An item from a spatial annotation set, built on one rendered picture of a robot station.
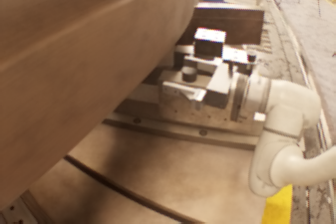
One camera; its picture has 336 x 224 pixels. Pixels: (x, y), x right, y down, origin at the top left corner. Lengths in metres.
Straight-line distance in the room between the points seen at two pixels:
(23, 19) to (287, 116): 0.60
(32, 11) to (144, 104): 0.91
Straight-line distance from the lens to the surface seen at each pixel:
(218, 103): 0.56
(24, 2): 0.52
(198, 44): 1.04
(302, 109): 0.56
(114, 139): 1.29
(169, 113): 1.12
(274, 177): 0.53
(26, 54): 0.40
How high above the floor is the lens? 1.25
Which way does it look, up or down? 38 degrees down
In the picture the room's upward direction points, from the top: 1 degrees counter-clockwise
